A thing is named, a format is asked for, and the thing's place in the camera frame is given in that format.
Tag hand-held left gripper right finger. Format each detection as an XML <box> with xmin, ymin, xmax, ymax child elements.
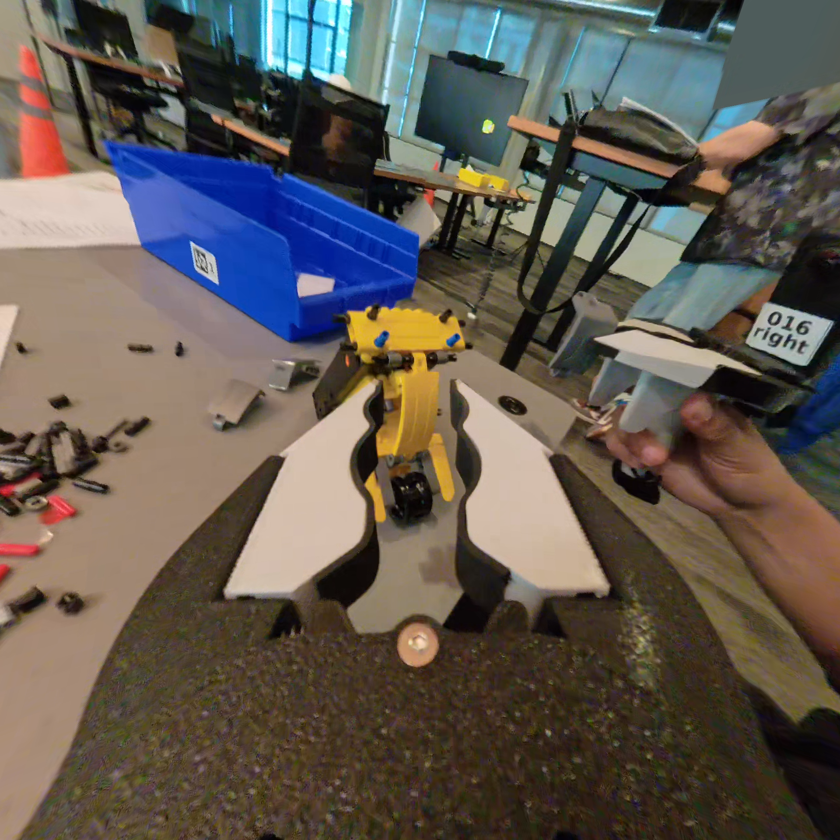
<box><xmin>450</xmin><ymin>379</ymin><xmax>613</xmax><ymax>605</ymax></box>

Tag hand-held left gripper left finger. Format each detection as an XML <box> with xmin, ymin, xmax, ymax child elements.
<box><xmin>225</xmin><ymin>379</ymin><xmax>385</xmax><ymax>608</ymax></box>

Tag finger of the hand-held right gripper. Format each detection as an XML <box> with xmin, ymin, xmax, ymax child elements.
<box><xmin>616</xmin><ymin>317</ymin><xmax>698</xmax><ymax>343</ymax></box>
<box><xmin>592</xmin><ymin>327</ymin><xmax>763</xmax><ymax>390</ymax></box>

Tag yellow brick-built toy model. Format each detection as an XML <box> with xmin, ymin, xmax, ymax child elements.
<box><xmin>314</xmin><ymin>304</ymin><xmax>475</xmax><ymax>527</ymax></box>

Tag person's right forearm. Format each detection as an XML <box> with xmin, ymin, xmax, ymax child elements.
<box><xmin>712</xmin><ymin>482</ymin><xmax>840</xmax><ymax>697</ymax></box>

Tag person's right hand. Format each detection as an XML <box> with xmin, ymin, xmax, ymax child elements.
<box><xmin>602</xmin><ymin>392</ymin><xmax>799</xmax><ymax>526</ymax></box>

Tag grey curved toy panel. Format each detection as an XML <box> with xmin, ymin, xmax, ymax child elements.
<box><xmin>268</xmin><ymin>357</ymin><xmax>322</xmax><ymax>392</ymax></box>
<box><xmin>209</xmin><ymin>379</ymin><xmax>265</xmax><ymax>432</ymax></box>

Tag wooden desk with black legs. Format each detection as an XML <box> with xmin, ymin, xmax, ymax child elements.
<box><xmin>500</xmin><ymin>115</ymin><xmax>732</xmax><ymax>370</ymax></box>

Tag pile of small toy pieces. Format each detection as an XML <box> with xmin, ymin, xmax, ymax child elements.
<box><xmin>0</xmin><ymin>416</ymin><xmax>153</xmax><ymax>634</ymax></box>

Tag long wooden office desk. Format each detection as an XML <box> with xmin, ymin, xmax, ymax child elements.
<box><xmin>374</xmin><ymin>161</ymin><xmax>534</xmax><ymax>257</ymax></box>

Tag black computer monitor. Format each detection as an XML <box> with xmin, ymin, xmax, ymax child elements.
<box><xmin>415</xmin><ymin>51</ymin><xmax>530</xmax><ymax>168</ymax></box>

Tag blue plastic storage bin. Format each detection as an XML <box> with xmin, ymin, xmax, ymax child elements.
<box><xmin>105</xmin><ymin>140</ymin><xmax>421</xmax><ymax>343</ymax></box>

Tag white printed paper sheet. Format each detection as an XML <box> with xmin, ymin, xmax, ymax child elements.
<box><xmin>0</xmin><ymin>172</ymin><xmax>142</xmax><ymax>250</ymax></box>

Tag orange traffic cone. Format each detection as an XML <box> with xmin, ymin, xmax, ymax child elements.
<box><xmin>16</xmin><ymin>45</ymin><xmax>71</xmax><ymax>179</ymax></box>

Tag coiled cable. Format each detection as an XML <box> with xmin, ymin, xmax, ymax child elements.
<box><xmin>471</xmin><ymin>248</ymin><xmax>501</xmax><ymax>311</ymax></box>

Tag black bag with strap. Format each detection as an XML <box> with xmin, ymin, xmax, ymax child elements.
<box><xmin>517</xmin><ymin>92</ymin><xmax>706</xmax><ymax>316</ymax></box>

